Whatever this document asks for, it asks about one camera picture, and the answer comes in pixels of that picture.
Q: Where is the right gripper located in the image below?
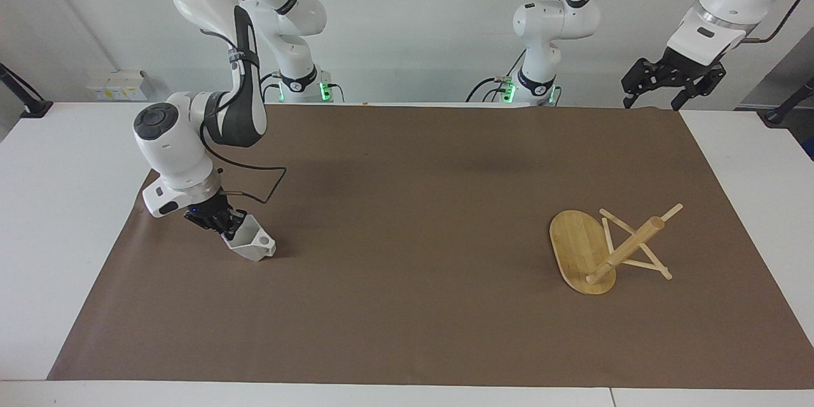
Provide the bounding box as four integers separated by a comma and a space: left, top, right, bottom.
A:
184, 191, 248, 240

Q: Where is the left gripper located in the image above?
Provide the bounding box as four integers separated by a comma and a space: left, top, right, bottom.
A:
621, 46, 728, 111

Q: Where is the white cup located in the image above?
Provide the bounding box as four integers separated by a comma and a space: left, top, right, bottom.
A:
221, 214, 277, 263

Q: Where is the wooden cup rack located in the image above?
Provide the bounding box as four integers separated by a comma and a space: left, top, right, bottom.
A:
549, 203, 685, 296

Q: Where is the black stand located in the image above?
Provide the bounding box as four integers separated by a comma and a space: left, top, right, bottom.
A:
0, 63, 53, 119
762, 76, 814, 127

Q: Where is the black cable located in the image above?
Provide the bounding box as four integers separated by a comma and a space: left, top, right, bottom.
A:
259, 71, 282, 103
466, 76, 511, 104
741, 0, 814, 45
200, 116, 288, 205

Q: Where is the white wall socket strip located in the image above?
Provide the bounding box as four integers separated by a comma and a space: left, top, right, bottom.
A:
86, 69, 156, 102

